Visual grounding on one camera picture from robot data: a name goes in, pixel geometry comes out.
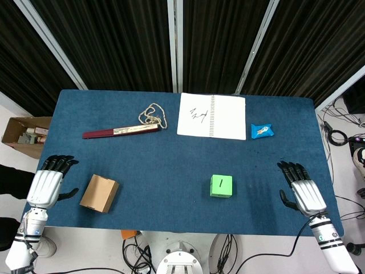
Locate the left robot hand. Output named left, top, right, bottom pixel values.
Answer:
left=27, top=155, right=80, bottom=208

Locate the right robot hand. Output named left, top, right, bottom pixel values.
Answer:
left=277, top=161, right=327, bottom=216

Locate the green numbered cube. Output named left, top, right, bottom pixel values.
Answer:
left=209, top=174, right=233, bottom=198

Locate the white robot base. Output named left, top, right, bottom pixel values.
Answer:
left=156, top=240, right=205, bottom=274

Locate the black clothing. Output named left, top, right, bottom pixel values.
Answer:
left=0, top=164, right=37, bottom=201

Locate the open carton with items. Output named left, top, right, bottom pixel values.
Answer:
left=1, top=116, right=52, bottom=159

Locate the brown cardboard box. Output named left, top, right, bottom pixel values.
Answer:
left=79, top=174, right=120, bottom=214

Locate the black cylindrical object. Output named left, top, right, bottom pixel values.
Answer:
left=346, top=241, right=363, bottom=257

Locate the dark red folded fan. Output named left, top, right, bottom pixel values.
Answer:
left=82, top=123, right=162, bottom=140

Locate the blue snack packet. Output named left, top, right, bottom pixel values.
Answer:
left=250, top=123, right=275, bottom=140

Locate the orange object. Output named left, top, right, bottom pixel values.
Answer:
left=120, top=229, right=141, bottom=240

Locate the white round disc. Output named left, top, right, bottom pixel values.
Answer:
left=209, top=233, right=244, bottom=268

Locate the white spiral notebook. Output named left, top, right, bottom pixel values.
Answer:
left=176, top=92, right=247, bottom=141

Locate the black curtain panel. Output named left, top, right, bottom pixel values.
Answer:
left=241, top=0, right=365, bottom=107
left=182, top=0, right=271, bottom=94
left=30, top=0, right=173, bottom=92
left=0, top=0, right=78, bottom=117

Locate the blue felt table cover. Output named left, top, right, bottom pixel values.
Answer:
left=23, top=89, right=344, bottom=237

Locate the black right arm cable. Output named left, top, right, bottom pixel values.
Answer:
left=218, top=212, right=329, bottom=274

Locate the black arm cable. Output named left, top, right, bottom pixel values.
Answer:
left=218, top=212, right=329, bottom=274
left=16, top=215, right=39, bottom=265

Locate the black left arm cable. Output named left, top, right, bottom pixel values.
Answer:
left=16, top=215, right=39, bottom=265

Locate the coiled black cable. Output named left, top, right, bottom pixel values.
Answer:
left=330, top=129, right=350, bottom=147

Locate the white frame post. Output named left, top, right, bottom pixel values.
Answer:
left=167, top=0, right=184, bottom=94
left=13, top=0, right=88, bottom=91
left=314, top=64, right=365, bottom=112
left=234, top=0, right=282, bottom=95

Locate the black floor cable bundle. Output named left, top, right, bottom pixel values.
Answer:
left=121, top=230, right=157, bottom=274

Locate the beige braided cord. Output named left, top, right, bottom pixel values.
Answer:
left=138, top=103, right=168, bottom=130

